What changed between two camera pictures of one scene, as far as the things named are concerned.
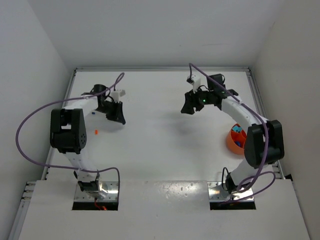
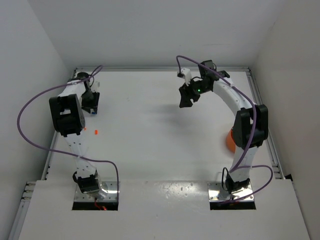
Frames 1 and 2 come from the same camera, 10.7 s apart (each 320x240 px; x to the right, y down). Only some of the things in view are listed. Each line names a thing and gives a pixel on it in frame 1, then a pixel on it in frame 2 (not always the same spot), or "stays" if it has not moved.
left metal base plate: (111, 187) stays
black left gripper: (114, 111) -> (92, 107)
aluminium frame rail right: (249, 70) stays
